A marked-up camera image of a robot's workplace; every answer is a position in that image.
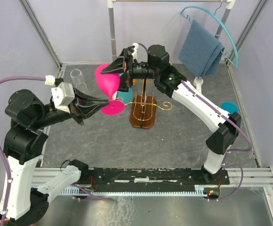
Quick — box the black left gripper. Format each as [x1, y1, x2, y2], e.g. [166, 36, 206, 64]
[33, 84, 111, 127]

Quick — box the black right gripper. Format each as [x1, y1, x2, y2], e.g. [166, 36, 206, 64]
[100, 48, 158, 93]

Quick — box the pink wine glass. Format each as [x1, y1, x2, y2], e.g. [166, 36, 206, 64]
[94, 64, 125, 115]

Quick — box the clear wine glass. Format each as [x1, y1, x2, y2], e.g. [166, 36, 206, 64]
[75, 83, 88, 94]
[70, 69, 84, 85]

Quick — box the blue wine glass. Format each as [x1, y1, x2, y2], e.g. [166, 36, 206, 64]
[117, 88, 133, 104]
[221, 102, 239, 114]

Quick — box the clear wine glass front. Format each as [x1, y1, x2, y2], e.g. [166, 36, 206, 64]
[70, 69, 84, 85]

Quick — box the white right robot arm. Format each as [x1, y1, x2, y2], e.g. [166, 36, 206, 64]
[95, 45, 241, 184]

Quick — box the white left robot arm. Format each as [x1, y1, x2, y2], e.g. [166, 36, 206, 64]
[0, 82, 108, 226]

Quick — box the blue folded towel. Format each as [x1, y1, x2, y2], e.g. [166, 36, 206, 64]
[178, 19, 224, 78]

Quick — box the teal clothes hanger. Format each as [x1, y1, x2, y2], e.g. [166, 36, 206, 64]
[180, 6, 239, 68]

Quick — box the pink basket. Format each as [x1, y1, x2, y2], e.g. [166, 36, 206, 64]
[0, 218, 10, 226]

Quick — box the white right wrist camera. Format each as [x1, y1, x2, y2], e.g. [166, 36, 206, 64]
[128, 42, 139, 62]

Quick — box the gold wire wine glass rack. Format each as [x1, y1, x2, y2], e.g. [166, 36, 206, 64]
[125, 79, 173, 129]

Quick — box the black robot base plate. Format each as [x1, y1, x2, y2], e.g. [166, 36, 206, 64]
[76, 168, 230, 186]

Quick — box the light blue cable duct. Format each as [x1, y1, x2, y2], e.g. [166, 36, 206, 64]
[59, 184, 219, 196]

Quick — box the white metal clothes rail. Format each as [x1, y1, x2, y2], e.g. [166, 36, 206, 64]
[108, 0, 234, 97]

